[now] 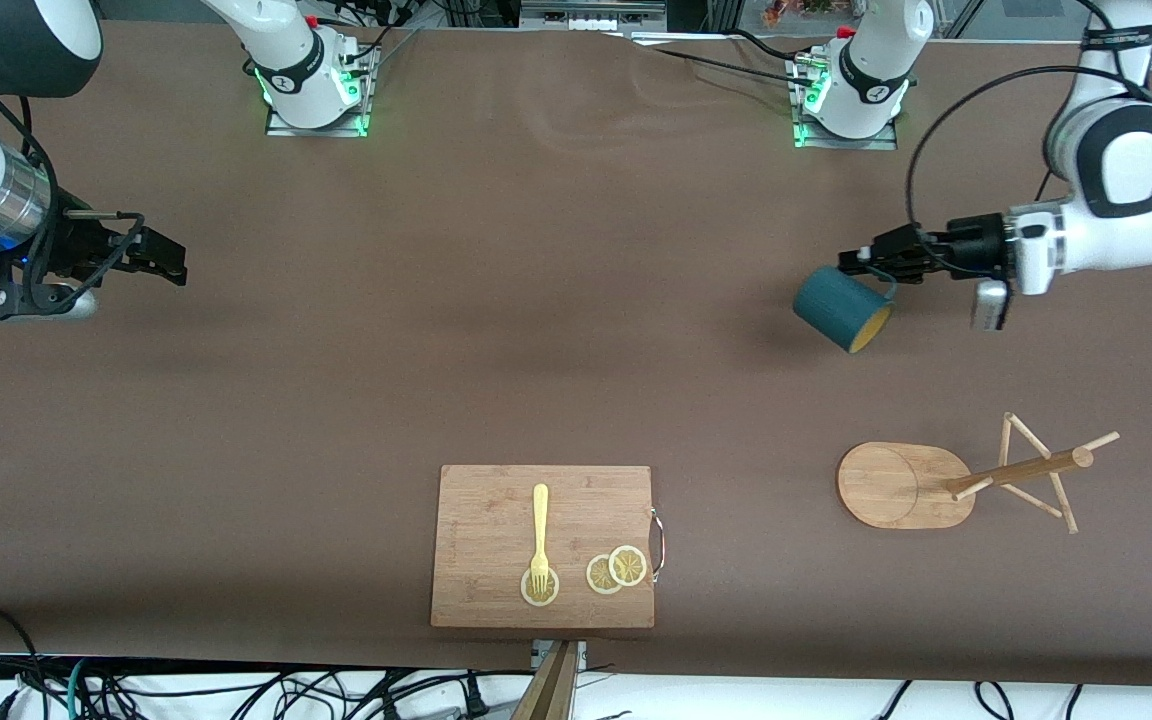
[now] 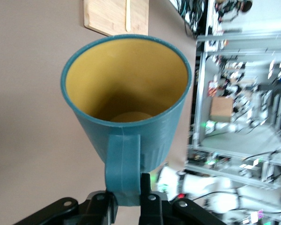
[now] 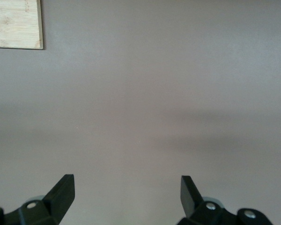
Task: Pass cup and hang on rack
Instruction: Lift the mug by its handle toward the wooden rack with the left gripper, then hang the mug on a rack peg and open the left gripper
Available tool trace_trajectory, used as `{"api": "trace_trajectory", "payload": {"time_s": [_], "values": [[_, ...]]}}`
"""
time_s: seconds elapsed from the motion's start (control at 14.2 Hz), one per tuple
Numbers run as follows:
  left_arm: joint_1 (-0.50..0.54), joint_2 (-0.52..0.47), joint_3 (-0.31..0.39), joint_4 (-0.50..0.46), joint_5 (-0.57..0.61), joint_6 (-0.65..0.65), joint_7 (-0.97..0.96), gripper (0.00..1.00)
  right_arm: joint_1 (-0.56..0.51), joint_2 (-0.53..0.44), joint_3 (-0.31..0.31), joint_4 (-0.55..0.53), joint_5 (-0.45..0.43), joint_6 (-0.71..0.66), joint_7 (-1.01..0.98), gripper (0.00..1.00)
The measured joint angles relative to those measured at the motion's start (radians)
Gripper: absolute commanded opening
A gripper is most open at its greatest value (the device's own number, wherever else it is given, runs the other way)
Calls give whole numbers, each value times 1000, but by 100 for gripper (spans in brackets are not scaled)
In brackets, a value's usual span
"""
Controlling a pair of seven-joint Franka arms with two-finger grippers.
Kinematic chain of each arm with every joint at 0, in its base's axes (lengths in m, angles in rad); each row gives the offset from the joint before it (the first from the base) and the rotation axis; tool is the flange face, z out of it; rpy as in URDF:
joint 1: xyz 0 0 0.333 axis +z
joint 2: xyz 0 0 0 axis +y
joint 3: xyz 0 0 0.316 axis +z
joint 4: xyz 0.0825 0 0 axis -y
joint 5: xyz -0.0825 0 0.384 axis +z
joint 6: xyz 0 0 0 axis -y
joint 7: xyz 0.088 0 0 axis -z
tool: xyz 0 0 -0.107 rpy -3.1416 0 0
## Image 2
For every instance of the brown cardboard box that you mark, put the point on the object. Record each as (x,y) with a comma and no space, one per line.
(221,109)

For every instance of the wooden cutting board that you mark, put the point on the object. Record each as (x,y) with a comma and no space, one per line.
(103,16)

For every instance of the aluminium frame shelving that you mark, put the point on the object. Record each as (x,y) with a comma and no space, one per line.
(201,93)

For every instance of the teal cup yellow inside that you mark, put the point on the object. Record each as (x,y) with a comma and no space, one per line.
(126,82)

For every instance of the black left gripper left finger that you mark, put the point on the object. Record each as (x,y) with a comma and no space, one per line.
(100,208)

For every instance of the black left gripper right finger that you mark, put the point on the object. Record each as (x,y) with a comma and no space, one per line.
(151,208)

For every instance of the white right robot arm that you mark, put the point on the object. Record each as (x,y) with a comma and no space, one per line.
(201,185)

